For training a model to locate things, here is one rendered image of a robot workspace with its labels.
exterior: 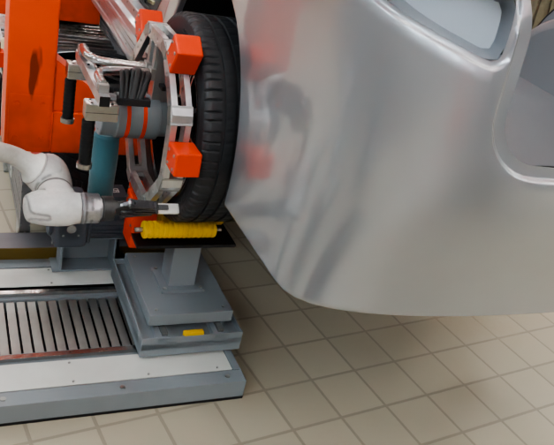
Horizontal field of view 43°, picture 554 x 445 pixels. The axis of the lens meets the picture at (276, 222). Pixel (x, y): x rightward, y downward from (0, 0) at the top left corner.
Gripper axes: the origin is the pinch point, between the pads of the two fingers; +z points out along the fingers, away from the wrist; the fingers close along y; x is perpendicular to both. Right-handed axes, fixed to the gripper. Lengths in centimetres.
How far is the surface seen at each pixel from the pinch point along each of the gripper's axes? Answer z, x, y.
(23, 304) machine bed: -36, -17, -65
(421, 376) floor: 106, -58, -32
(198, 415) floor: 14, -62, -28
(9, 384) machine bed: -44, -46, -33
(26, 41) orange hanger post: -36, 66, -25
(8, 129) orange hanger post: -41, 43, -47
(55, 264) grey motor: -22, 0, -78
